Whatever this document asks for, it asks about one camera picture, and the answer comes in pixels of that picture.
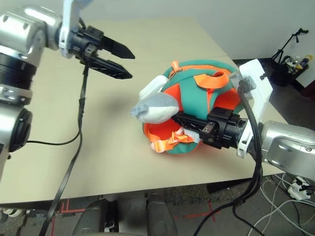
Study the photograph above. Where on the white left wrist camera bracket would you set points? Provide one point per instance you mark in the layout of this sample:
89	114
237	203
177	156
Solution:
70	14

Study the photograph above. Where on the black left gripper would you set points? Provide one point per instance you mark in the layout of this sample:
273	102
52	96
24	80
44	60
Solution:
83	41

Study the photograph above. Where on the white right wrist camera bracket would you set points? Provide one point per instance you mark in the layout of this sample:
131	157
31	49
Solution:
256	81

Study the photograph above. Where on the white power strip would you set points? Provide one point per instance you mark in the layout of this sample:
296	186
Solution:
297	189

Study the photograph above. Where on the black tripod stand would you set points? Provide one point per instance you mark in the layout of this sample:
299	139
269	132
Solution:
279	52

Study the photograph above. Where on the dark grey left robot leg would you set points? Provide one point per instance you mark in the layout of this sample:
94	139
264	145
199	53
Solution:
91	218

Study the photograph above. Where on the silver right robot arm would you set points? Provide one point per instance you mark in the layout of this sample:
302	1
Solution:
285	142

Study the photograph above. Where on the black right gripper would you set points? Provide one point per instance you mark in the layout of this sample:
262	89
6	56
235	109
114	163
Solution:
229	130

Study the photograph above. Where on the dark grey right robot leg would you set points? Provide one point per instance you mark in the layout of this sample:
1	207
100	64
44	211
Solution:
160	216

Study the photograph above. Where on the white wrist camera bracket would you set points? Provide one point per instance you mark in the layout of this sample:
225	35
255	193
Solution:
256	81
70	14

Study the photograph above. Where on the dark grey robot leg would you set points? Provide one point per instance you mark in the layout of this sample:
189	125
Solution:
91	218
160	216

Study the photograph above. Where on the teal and orange backpack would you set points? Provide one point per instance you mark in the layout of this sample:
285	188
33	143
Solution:
194	98

